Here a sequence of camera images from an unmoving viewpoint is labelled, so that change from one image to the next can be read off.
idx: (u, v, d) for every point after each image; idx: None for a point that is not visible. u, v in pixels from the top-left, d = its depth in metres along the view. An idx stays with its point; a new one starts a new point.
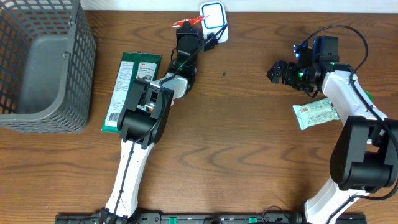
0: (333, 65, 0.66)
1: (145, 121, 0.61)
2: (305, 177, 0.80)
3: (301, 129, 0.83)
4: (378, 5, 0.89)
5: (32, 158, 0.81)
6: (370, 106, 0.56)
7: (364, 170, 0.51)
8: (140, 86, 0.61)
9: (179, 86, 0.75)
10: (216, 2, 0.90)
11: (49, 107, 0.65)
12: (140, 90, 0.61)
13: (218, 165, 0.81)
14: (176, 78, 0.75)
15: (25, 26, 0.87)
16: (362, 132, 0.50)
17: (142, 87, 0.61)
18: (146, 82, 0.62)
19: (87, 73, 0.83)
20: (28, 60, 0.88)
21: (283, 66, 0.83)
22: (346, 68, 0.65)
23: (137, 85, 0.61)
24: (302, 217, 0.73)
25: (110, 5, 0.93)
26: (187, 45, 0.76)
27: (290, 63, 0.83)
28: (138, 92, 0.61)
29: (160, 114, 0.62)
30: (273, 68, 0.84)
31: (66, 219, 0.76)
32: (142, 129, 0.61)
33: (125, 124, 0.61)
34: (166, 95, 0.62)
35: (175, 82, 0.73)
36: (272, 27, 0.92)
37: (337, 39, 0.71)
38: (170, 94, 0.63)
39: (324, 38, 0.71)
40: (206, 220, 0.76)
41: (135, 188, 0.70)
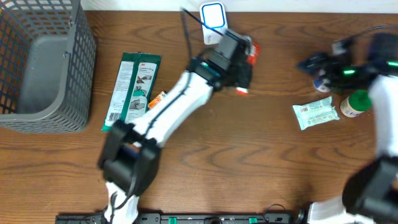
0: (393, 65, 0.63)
1: (125, 175, 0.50)
2: (305, 177, 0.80)
3: (301, 129, 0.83)
4: (379, 5, 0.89)
5: (32, 158, 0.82)
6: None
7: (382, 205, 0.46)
8: (117, 135, 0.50)
9: (192, 104, 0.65)
10: (216, 2, 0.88)
11: (49, 107, 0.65)
12: (119, 140, 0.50)
13: (218, 165, 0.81)
14: (190, 90, 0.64)
15: (25, 26, 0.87)
16: (387, 175, 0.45)
17: (120, 138, 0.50)
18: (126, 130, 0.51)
19: (87, 73, 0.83)
20: (28, 60, 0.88)
21: (324, 59, 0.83)
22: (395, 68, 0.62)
23: (114, 134, 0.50)
24: (304, 213, 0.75)
25: (110, 5, 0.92)
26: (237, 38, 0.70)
27: (331, 58, 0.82)
28: (117, 141, 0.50)
29: (139, 172, 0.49)
30: (311, 59, 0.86)
31: (66, 219, 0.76)
32: (123, 180, 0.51)
33: (106, 170, 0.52)
34: (150, 150, 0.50)
35: (186, 99, 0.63)
36: (272, 27, 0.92)
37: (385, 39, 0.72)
38: (153, 155, 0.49)
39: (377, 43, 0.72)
40: (206, 220, 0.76)
41: (129, 209, 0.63)
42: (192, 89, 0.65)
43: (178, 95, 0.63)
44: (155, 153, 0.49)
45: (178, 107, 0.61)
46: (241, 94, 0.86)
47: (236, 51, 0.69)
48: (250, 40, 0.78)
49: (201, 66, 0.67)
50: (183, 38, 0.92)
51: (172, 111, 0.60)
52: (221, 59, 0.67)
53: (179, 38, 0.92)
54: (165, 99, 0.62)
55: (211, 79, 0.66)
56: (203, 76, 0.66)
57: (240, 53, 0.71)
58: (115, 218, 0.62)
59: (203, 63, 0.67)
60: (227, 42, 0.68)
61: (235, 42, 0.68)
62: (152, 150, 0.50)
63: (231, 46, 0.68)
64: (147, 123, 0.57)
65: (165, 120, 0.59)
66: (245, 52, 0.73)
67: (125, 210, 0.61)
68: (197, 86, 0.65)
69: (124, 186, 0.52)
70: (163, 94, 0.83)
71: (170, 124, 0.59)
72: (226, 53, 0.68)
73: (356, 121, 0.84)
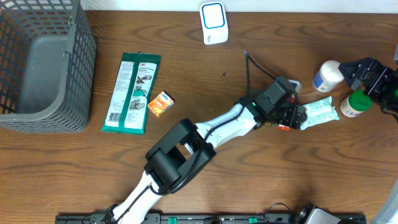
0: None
1: (174, 167, 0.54)
2: (305, 177, 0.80)
3: (301, 130, 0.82)
4: (379, 5, 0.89)
5: (32, 159, 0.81)
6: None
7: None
8: (182, 130, 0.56)
9: (238, 130, 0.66)
10: (216, 2, 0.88)
11: (49, 107, 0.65)
12: (181, 135, 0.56)
13: (219, 165, 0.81)
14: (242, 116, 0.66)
15: (25, 26, 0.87)
16: None
17: (183, 133, 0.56)
18: (190, 129, 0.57)
19: (87, 73, 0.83)
20: (28, 60, 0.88)
21: (372, 73, 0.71)
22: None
23: (180, 129, 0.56)
24: (306, 211, 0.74)
25: (110, 5, 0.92)
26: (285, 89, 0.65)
27: (377, 71, 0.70)
28: (179, 137, 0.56)
29: (189, 169, 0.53)
30: (359, 66, 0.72)
31: (66, 219, 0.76)
32: (166, 173, 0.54)
33: (153, 160, 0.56)
34: (205, 153, 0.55)
35: (237, 125, 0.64)
36: (272, 27, 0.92)
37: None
38: (208, 157, 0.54)
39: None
40: (206, 220, 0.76)
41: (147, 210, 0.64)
42: (244, 118, 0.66)
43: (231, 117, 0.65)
44: (210, 157, 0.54)
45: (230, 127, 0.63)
46: (284, 129, 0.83)
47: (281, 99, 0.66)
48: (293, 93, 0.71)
49: (250, 104, 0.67)
50: (182, 38, 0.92)
51: (226, 130, 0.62)
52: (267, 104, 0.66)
53: (179, 38, 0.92)
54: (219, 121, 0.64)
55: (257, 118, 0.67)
56: (251, 112, 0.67)
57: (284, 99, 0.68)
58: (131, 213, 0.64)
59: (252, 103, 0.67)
60: (275, 91, 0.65)
61: (282, 93, 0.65)
62: (208, 152, 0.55)
63: (276, 96, 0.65)
64: (205, 129, 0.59)
65: (221, 131, 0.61)
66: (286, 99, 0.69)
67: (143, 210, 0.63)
68: (249, 116, 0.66)
69: (165, 181, 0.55)
70: (163, 94, 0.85)
71: (223, 135, 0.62)
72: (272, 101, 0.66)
73: (356, 121, 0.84)
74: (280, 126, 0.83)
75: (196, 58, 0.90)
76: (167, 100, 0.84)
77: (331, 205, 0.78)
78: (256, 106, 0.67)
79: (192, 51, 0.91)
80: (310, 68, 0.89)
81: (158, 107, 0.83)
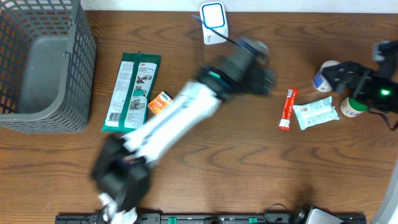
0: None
1: (111, 191, 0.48)
2: (305, 177, 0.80)
3: (301, 129, 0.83)
4: (379, 5, 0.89)
5: (32, 159, 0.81)
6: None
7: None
8: (108, 151, 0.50)
9: (194, 118, 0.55)
10: (216, 2, 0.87)
11: (49, 107, 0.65)
12: (109, 156, 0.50)
13: (218, 165, 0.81)
14: (194, 102, 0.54)
15: (25, 26, 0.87)
16: None
17: (111, 153, 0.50)
18: (120, 145, 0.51)
19: (87, 73, 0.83)
20: (28, 60, 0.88)
21: (355, 71, 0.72)
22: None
23: (107, 150, 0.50)
24: (305, 213, 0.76)
25: (110, 5, 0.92)
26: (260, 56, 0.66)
27: (360, 68, 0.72)
28: (107, 157, 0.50)
29: (124, 188, 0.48)
30: (341, 70, 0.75)
31: (66, 219, 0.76)
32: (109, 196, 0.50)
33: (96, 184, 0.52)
34: (138, 168, 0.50)
35: (186, 112, 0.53)
36: (272, 27, 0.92)
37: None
38: (140, 173, 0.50)
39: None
40: (206, 220, 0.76)
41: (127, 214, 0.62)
42: (197, 102, 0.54)
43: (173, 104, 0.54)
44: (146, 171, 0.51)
45: (170, 121, 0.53)
46: (284, 129, 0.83)
47: (252, 60, 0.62)
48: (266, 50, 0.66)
49: (209, 76, 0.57)
50: (182, 38, 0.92)
51: (171, 123, 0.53)
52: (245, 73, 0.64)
53: (179, 38, 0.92)
54: (165, 110, 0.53)
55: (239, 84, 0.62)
56: (211, 86, 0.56)
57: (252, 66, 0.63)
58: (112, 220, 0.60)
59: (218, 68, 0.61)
60: (244, 54, 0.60)
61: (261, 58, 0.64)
62: (142, 168, 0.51)
63: (244, 58, 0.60)
64: (142, 139, 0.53)
65: (152, 133, 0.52)
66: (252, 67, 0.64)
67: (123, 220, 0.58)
68: (203, 101, 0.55)
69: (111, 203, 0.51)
70: (163, 94, 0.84)
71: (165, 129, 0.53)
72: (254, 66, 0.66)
73: (356, 120, 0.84)
74: (280, 125, 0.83)
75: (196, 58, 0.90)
76: (167, 100, 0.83)
77: (331, 205, 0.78)
78: (219, 77, 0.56)
79: (192, 51, 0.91)
80: (310, 68, 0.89)
81: (158, 107, 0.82)
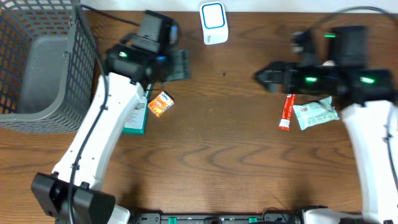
0: (372, 83, 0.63)
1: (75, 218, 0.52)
2: (305, 177, 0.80)
3: (301, 129, 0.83)
4: (379, 5, 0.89)
5: (32, 159, 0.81)
6: (389, 137, 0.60)
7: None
8: (41, 190, 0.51)
9: (120, 116, 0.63)
10: (216, 2, 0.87)
11: (49, 108, 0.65)
12: (46, 194, 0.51)
13: (218, 165, 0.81)
14: (114, 103, 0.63)
15: (25, 26, 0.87)
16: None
17: (43, 192, 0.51)
18: (50, 183, 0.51)
19: (87, 73, 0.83)
20: (28, 60, 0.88)
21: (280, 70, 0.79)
22: (384, 77, 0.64)
23: (38, 191, 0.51)
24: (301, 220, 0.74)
25: (110, 5, 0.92)
26: (148, 35, 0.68)
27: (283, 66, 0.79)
28: (45, 195, 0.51)
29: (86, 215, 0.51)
30: (270, 72, 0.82)
31: None
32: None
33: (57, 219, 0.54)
34: (79, 197, 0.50)
35: (111, 113, 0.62)
36: (272, 27, 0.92)
37: (363, 39, 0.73)
38: (86, 203, 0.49)
39: (351, 35, 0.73)
40: (206, 220, 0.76)
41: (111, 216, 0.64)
42: (119, 99, 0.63)
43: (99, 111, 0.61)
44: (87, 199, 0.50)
45: (99, 134, 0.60)
46: (284, 129, 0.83)
47: (144, 53, 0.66)
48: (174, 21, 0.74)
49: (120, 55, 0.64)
50: (183, 38, 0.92)
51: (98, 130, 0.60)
52: (139, 60, 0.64)
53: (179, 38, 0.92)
54: (89, 118, 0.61)
55: (139, 68, 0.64)
56: (124, 65, 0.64)
57: (166, 36, 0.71)
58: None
59: (121, 53, 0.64)
60: (149, 27, 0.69)
61: (154, 51, 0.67)
62: (81, 198, 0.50)
63: (153, 30, 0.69)
64: (68, 167, 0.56)
65: (91, 153, 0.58)
66: (165, 36, 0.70)
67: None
68: (120, 94, 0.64)
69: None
70: (163, 94, 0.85)
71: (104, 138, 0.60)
72: (154, 41, 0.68)
73: None
74: (280, 126, 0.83)
75: (196, 58, 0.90)
76: (167, 100, 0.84)
77: (331, 205, 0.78)
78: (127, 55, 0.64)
79: (192, 51, 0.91)
80: None
81: (158, 106, 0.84)
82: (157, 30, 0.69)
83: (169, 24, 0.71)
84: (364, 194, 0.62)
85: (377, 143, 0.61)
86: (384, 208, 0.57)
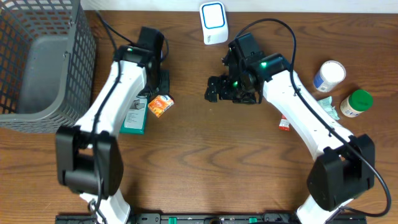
0: (265, 66, 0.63)
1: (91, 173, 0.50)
2: (305, 177, 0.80)
3: None
4: (379, 5, 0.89)
5: (32, 159, 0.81)
6: (298, 90, 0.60)
7: (332, 164, 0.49)
8: (63, 140, 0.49)
9: (130, 91, 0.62)
10: (216, 2, 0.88)
11: (49, 108, 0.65)
12: (68, 144, 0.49)
13: (218, 165, 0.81)
14: (124, 78, 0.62)
15: (25, 26, 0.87)
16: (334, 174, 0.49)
17: (66, 141, 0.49)
18: (73, 133, 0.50)
19: (87, 73, 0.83)
20: (28, 60, 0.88)
21: (217, 82, 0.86)
22: (278, 58, 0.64)
23: (61, 141, 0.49)
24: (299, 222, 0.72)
25: (110, 5, 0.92)
26: (146, 44, 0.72)
27: (221, 78, 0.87)
28: (67, 147, 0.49)
29: (106, 163, 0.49)
30: (211, 85, 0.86)
31: (66, 219, 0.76)
32: (91, 185, 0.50)
33: (69, 183, 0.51)
34: (104, 142, 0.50)
35: (124, 87, 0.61)
36: (272, 27, 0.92)
37: (252, 40, 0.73)
38: (109, 145, 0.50)
39: (240, 41, 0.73)
40: (206, 220, 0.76)
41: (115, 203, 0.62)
42: (129, 76, 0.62)
43: (113, 84, 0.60)
44: (110, 142, 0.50)
45: (117, 98, 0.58)
46: (284, 129, 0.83)
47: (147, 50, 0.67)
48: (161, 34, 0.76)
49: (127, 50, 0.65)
50: (182, 38, 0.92)
51: (111, 102, 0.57)
52: (143, 55, 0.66)
53: (179, 38, 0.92)
54: (101, 94, 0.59)
55: (143, 61, 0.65)
56: (132, 59, 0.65)
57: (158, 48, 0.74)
58: (109, 219, 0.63)
59: (127, 49, 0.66)
60: (147, 36, 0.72)
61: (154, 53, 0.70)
62: (104, 142, 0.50)
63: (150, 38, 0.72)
64: (91, 120, 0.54)
65: (109, 109, 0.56)
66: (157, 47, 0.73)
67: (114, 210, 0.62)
68: (130, 71, 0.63)
69: (94, 191, 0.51)
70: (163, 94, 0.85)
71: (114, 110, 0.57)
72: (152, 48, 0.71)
73: (356, 121, 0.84)
74: (280, 126, 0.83)
75: (196, 58, 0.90)
76: (167, 100, 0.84)
77: None
78: (133, 50, 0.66)
79: (191, 51, 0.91)
80: (310, 68, 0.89)
81: (158, 107, 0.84)
82: (152, 38, 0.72)
83: (161, 39, 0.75)
84: (306, 144, 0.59)
85: (287, 96, 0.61)
86: (321, 142, 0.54)
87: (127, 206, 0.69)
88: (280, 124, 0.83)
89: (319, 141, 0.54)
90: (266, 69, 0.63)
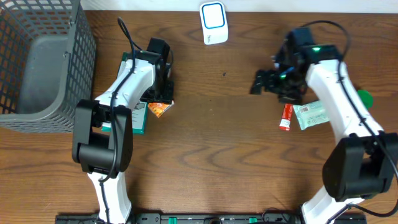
0: (318, 51, 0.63)
1: (103, 149, 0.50)
2: (305, 177, 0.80)
3: (301, 129, 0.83)
4: (379, 5, 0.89)
5: (31, 159, 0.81)
6: (342, 78, 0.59)
7: (354, 148, 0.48)
8: (83, 111, 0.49)
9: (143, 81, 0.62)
10: (216, 2, 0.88)
11: (49, 107, 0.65)
12: (87, 115, 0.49)
13: (218, 165, 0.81)
14: (137, 70, 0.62)
15: (25, 26, 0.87)
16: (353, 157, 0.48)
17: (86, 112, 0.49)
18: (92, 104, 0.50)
19: (87, 73, 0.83)
20: (28, 60, 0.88)
21: (263, 74, 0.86)
22: (332, 47, 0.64)
23: (80, 112, 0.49)
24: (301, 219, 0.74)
25: (110, 5, 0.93)
26: (154, 48, 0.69)
27: (269, 71, 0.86)
28: (86, 117, 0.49)
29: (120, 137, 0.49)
30: (258, 77, 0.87)
31: (66, 219, 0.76)
32: (104, 159, 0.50)
33: (81, 157, 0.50)
34: (120, 114, 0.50)
35: (137, 77, 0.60)
36: (272, 27, 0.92)
37: (309, 32, 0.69)
38: (125, 117, 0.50)
39: (296, 31, 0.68)
40: (206, 220, 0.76)
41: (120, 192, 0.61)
42: (141, 68, 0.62)
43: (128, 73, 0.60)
44: (127, 114, 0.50)
45: (130, 85, 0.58)
46: (284, 129, 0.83)
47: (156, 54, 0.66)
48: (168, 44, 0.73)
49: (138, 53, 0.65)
50: (182, 37, 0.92)
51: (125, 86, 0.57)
52: (153, 56, 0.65)
53: (179, 38, 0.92)
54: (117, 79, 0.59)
55: (153, 61, 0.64)
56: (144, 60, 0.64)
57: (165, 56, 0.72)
58: (111, 211, 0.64)
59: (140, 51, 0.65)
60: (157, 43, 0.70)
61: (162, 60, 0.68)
62: (120, 114, 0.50)
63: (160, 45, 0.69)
64: (108, 97, 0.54)
65: (125, 90, 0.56)
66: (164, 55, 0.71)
67: (118, 201, 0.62)
68: (143, 63, 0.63)
69: (106, 167, 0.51)
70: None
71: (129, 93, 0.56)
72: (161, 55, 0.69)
73: None
74: (280, 126, 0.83)
75: (196, 58, 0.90)
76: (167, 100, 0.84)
77: None
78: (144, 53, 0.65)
79: (191, 51, 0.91)
80: None
81: (158, 107, 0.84)
82: (161, 43, 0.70)
83: (168, 45, 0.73)
84: (335, 131, 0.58)
85: (329, 82, 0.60)
86: (349, 128, 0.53)
87: (128, 203, 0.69)
88: (280, 123, 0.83)
89: (348, 127, 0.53)
90: (318, 54, 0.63)
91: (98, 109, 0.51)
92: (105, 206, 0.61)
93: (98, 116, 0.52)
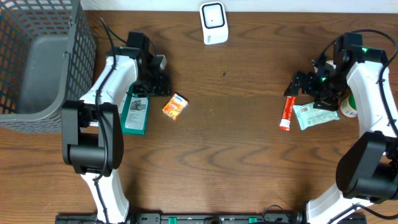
0: (365, 52, 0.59)
1: (95, 148, 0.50)
2: (305, 177, 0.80)
3: (301, 129, 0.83)
4: (379, 5, 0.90)
5: (32, 159, 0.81)
6: (382, 80, 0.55)
7: (375, 144, 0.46)
8: (70, 114, 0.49)
9: (126, 76, 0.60)
10: (216, 3, 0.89)
11: (49, 108, 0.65)
12: (74, 117, 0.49)
13: (218, 165, 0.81)
14: (119, 65, 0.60)
15: (25, 26, 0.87)
16: (369, 155, 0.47)
17: (73, 115, 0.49)
18: (76, 106, 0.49)
19: (87, 73, 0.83)
20: (28, 60, 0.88)
21: (301, 76, 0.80)
22: (382, 51, 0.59)
23: (66, 115, 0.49)
24: (303, 216, 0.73)
25: (110, 5, 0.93)
26: (133, 43, 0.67)
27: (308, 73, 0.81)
28: (73, 120, 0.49)
29: (111, 134, 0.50)
30: (296, 78, 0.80)
31: (66, 219, 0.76)
32: (97, 159, 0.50)
33: (73, 160, 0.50)
34: (107, 111, 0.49)
35: (120, 73, 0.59)
36: (272, 27, 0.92)
37: (361, 37, 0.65)
38: (111, 114, 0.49)
39: (348, 33, 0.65)
40: (206, 220, 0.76)
41: (116, 191, 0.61)
42: (122, 63, 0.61)
43: (109, 70, 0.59)
44: (113, 111, 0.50)
45: (114, 81, 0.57)
46: (284, 129, 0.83)
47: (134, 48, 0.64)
48: (147, 37, 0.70)
49: (117, 50, 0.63)
50: (182, 37, 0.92)
51: (109, 83, 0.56)
52: (132, 51, 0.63)
53: (179, 38, 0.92)
54: (99, 78, 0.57)
55: (134, 56, 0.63)
56: (125, 55, 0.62)
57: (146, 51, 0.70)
58: (109, 210, 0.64)
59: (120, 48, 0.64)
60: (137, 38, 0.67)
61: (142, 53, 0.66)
62: (109, 111, 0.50)
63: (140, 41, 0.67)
64: (92, 96, 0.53)
65: (109, 87, 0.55)
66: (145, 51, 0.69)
67: (115, 201, 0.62)
68: (125, 58, 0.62)
69: (98, 167, 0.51)
70: (176, 96, 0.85)
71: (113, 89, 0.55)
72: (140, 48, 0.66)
73: (356, 120, 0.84)
74: (280, 125, 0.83)
75: (196, 58, 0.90)
76: (182, 102, 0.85)
77: None
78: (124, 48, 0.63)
79: (192, 51, 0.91)
80: (310, 68, 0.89)
81: (173, 109, 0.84)
82: (140, 37, 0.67)
83: (148, 40, 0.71)
84: (360, 127, 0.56)
85: (368, 81, 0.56)
86: (377, 127, 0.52)
87: (127, 201, 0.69)
88: (280, 123, 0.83)
89: (375, 126, 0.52)
90: (365, 55, 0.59)
91: (84, 109, 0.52)
92: (102, 206, 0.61)
93: (85, 116, 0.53)
